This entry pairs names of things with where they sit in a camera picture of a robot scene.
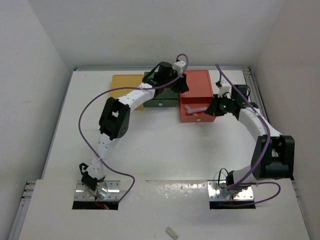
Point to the small white eraser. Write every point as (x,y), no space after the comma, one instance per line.
(171,233)

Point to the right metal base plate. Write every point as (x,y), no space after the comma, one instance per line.
(218,192)

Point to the green drawer box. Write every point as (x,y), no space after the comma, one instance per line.
(166,99)

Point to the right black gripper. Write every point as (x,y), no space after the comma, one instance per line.
(212,109)

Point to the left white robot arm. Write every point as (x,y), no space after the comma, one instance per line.
(115,117)

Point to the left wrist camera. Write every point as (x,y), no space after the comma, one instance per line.
(179,66)

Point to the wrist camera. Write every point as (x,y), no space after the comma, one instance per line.
(224,87)
(179,66)

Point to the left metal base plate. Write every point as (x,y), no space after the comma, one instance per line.
(105,191)

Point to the lilac glue stick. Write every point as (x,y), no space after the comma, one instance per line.
(194,110)

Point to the metal base plate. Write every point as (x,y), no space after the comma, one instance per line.
(218,192)
(105,191)

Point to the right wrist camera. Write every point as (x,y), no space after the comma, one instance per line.
(224,87)

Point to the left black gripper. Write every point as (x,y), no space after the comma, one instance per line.
(181,86)

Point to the yellow drawer box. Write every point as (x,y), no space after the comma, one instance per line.
(124,80)

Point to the red drawer box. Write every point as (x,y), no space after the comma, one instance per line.
(200,95)

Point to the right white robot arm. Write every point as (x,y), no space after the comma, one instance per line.
(274,152)

